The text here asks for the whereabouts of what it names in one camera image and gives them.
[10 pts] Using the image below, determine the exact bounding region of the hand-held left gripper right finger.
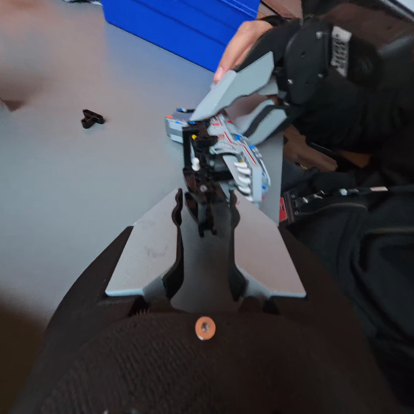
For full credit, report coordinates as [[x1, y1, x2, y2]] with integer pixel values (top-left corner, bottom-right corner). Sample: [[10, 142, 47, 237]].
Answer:
[[228, 191, 307, 301]]

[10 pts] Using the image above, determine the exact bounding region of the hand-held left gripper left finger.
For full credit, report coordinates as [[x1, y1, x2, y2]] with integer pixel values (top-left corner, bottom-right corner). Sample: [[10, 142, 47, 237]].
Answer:
[[105, 188, 185, 300]]

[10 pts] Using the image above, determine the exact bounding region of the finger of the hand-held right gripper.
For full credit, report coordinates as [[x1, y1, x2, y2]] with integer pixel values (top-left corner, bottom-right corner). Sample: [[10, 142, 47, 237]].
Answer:
[[243, 100, 293, 146], [189, 51, 276, 122]]

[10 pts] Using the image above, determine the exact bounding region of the grey red lego vehicle model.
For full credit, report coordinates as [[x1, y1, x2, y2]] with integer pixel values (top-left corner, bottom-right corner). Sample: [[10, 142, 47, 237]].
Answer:
[[165, 108, 271, 238]]

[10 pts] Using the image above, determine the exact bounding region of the blue plastic bin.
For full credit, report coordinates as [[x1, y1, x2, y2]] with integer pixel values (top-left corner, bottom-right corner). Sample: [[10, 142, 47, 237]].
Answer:
[[102, 0, 261, 72]]

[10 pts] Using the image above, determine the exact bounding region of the black triangular lego piece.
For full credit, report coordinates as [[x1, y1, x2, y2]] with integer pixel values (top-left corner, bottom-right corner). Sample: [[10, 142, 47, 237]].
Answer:
[[81, 109, 106, 129]]

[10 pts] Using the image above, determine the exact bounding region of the black lego set box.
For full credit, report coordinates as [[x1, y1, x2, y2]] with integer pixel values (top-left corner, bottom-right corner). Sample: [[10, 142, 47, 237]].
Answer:
[[0, 94, 26, 112]]

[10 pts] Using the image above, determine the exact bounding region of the person's right hand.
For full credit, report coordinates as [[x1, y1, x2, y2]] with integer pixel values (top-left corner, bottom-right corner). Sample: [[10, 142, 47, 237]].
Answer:
[[213, 19, 276, 83]]

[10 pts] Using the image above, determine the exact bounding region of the person's black jacket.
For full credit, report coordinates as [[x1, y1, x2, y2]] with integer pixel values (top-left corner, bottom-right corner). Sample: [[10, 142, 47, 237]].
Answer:
[[281, 0, 414, 405]]

